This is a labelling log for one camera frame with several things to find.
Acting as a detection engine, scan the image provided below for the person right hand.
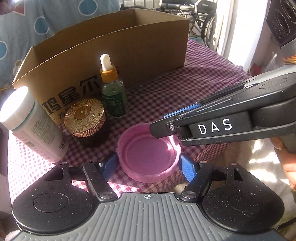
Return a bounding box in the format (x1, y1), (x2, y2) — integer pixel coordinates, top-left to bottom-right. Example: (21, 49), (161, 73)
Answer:
(270, 137), (296, 190)

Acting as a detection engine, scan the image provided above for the pink plastic lid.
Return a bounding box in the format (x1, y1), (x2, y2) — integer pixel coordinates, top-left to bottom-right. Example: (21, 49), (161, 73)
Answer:
(116, 123), (181, 183)

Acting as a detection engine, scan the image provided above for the blue patterned bedsheet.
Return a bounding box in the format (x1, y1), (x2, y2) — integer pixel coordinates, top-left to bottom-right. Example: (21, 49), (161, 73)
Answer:
(1, 0), (119, 86)

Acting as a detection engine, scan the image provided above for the dark printed box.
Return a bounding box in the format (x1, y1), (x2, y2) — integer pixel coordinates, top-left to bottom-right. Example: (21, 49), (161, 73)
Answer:
(266, 0), (296, 47)

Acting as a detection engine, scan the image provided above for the green dropper bottle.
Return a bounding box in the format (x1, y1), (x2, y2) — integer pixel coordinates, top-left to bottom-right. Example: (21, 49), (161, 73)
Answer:
(100, 54), (127, 118)

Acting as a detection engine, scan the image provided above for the purple checkered tablecloth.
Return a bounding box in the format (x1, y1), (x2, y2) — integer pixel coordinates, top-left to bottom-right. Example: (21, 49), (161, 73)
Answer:
(8, 40), (249, 199)

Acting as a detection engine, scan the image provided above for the brown cardboard box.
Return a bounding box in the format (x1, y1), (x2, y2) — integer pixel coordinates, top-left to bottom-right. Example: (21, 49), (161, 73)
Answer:
(13, 9), (189, 125)

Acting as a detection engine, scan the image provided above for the white pill bottle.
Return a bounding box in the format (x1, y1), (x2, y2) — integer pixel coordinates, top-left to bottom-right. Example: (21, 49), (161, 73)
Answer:
(1, 86), (69, 163)

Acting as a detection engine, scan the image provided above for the wheelchair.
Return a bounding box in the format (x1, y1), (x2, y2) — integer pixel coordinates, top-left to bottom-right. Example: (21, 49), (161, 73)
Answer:
(159, 1), (217, 47)

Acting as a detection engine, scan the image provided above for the gold lid jar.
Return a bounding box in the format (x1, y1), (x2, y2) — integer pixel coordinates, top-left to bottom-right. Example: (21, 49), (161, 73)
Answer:
(64, 97), (110, 148)

